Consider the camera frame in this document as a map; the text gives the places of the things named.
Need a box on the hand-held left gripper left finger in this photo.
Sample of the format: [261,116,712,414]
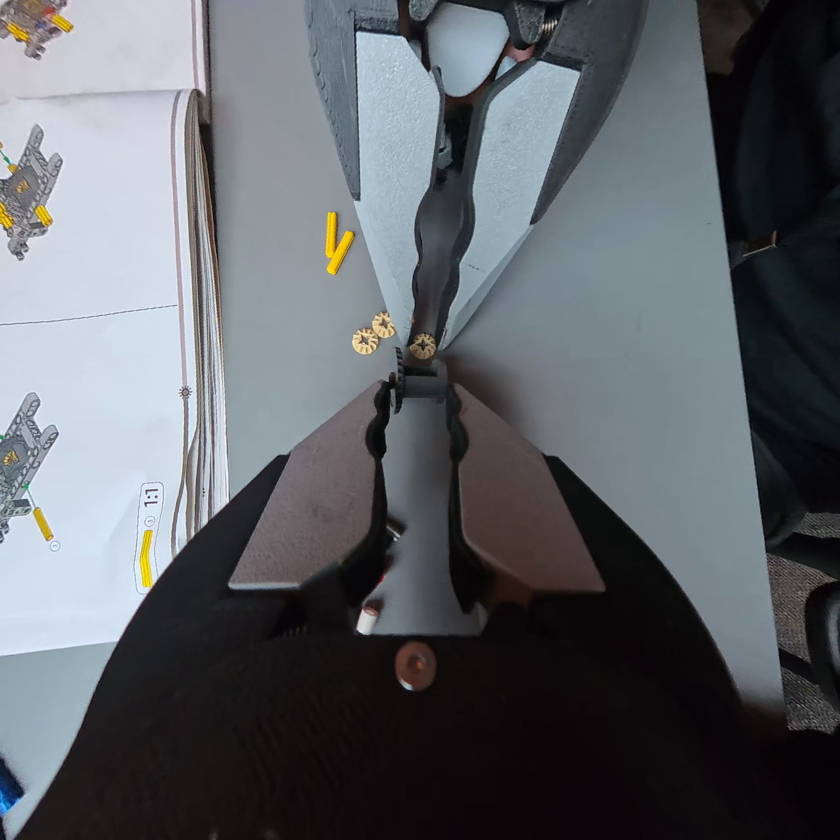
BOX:
[227,379,396,610]

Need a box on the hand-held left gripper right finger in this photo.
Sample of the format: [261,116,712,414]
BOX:
[448,382,607,616]

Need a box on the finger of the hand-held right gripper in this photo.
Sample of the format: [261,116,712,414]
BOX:
[433,58,583,350]
[354,30,454,345]

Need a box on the dark grey lego differential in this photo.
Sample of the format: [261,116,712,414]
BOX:
[388,346,454,414]

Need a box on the blue lego piece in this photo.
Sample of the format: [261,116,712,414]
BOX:
[0,755,24,815]

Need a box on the white instruction booklet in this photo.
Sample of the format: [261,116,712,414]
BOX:
[0,0,231,657]

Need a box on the black office chair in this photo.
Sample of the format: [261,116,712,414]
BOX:
[764,518,840,700]

